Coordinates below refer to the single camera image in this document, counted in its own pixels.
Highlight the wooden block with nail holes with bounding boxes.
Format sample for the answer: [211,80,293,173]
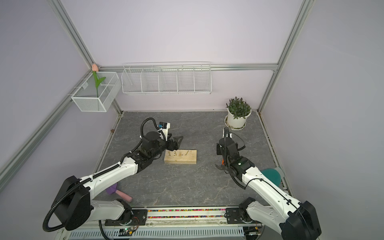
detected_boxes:
[164,150,197,165]

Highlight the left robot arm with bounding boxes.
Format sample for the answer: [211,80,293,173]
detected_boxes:
[43,132,183,232]

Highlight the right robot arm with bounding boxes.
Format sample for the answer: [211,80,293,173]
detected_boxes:
[217,127,322,240]

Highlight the white plant saucer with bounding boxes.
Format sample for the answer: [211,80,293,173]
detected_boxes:
[224,115,247,131]

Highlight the green potted plant white pot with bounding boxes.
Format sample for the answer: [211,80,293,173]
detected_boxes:
[226,97,252,126]

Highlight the green work glove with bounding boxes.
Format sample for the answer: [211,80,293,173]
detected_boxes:
[261,167,284,187]

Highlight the purple pink cloth item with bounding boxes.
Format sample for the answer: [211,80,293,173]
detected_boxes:
[106,183,133,203]

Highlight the white mesh basket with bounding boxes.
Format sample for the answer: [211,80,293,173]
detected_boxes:
[71,72,122,113]

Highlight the artificial pink tulip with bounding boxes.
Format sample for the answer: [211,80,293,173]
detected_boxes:
[92,64,106,97]

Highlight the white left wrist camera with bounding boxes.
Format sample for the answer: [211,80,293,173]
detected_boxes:
[158,122,171,141]

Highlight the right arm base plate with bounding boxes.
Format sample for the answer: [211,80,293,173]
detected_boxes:
[224,207,257,224]

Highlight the white wire wall shelf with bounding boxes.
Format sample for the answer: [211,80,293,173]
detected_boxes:
[122,62,212,95]

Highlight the white rail with coloured strip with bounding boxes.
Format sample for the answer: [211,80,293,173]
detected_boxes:
[55,206,269,240]

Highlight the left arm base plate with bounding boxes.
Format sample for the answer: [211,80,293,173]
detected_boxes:
[105,209,148,227]

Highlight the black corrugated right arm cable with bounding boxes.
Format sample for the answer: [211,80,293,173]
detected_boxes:
[221,131,307,223]

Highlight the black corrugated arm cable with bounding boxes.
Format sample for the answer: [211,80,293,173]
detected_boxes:
[221,131,307,223]
[42,163,127,233]

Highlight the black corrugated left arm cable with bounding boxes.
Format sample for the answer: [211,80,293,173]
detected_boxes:
[42,163,127,233]

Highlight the aluminium frame profiles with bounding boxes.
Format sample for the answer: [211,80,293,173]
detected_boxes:
[0,0,316,240]

